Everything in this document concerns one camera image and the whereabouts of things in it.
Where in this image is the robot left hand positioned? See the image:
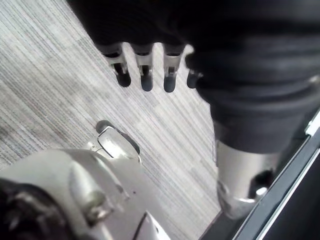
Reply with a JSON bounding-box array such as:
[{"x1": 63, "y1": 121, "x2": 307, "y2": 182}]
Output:
[{"x1": 65, "y1": 0, "x2": 320, "y2": 221}]

